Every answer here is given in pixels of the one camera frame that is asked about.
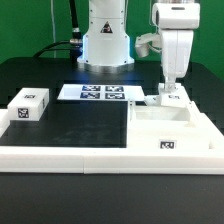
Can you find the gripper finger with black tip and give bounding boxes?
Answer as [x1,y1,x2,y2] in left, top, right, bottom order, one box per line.
[165,77,176,91]

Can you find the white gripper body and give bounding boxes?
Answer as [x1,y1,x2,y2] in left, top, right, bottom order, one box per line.
[152,2,200,79]

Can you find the white cabinet door panel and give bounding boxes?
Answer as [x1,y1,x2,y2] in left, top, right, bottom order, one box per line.
[144,95,159,106]
[157,83,190,108]

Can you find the white cabinet body box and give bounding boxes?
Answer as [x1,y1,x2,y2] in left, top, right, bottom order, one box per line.
[127,102,211,150]

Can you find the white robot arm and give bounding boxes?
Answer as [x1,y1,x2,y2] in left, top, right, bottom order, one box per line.
[78,0,200,91]

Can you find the white cabinet top block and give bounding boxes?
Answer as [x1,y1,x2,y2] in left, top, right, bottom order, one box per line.
[8,88,49,121]

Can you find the white marker sheet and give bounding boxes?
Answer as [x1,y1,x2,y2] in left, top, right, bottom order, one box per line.
[58,84,144,101]

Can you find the black cable bundle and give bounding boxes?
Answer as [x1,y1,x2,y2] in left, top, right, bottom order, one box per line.
[32,0,84,61]

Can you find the white thin cable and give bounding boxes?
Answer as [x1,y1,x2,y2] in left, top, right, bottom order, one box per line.
[49,0,58,59]

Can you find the white L-shaped obstacle frame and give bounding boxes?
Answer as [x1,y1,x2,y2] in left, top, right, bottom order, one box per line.
[0,113,224,174]

